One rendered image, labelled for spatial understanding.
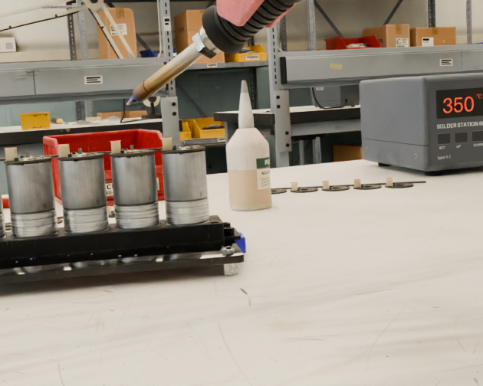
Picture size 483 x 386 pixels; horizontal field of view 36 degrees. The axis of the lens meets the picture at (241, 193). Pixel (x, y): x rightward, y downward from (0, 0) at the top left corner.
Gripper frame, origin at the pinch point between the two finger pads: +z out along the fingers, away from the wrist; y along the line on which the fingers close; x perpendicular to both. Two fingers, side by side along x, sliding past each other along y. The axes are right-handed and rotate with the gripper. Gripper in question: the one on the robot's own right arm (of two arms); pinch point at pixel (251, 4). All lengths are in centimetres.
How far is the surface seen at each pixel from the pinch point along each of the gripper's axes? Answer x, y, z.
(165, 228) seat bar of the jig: -0.7, -0.8, 13.1
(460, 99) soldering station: -2.2, -41.0, 7.9
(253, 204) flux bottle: -5.4, -17.4, 17.5
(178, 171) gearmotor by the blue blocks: -1.8, -1.7, 10.2
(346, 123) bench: -102, -239, 80
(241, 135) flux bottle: -8.8, -17.6, 13.4
